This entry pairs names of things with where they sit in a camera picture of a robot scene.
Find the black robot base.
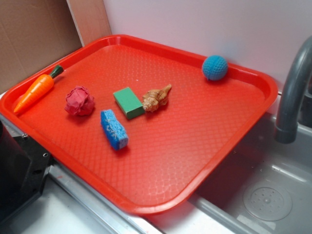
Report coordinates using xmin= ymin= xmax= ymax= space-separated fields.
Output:
xmin=0 ymin=123 xmax=51 ymax=224

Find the blue sponge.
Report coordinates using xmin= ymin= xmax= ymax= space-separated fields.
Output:
xmin=100 ymin=109 xmax=129 ymax=150

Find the red plastic tray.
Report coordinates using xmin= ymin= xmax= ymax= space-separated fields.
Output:
xmin=0 ymin=35 xmax=278 ymax=215

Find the brown conch seashell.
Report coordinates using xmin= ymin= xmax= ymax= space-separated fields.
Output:
xmin=142 ymin=84 xmax=172 ymax=112

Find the green rectangular block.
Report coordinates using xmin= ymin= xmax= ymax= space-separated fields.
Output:
xmin=113 ymin=87 xmax=145 ymax=119

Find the blue dimpled ball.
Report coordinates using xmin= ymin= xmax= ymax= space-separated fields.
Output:
xmin=202 ymin=55 xmax=228 ymax=81

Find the crumpled red paper ball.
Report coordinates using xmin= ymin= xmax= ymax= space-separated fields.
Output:
xmin=64 ymin=86 xmax=95 ymax=116

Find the orange toy carrot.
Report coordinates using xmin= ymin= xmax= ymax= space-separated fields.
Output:
xmin=14 ymin=65 xmax=64 ymax=114

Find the grey plastic faucet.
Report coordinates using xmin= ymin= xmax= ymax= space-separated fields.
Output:
xmin=274 ymin=37 xmax=312 ymax=144

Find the grey toy sink basin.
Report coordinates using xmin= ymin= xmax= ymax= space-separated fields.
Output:
xmin=148 ymin=114 xmax=312 ymax=234

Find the brown cardboard panel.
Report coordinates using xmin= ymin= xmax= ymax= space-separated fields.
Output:
xmin=0 ymin=0 xmax=111 ymax=93

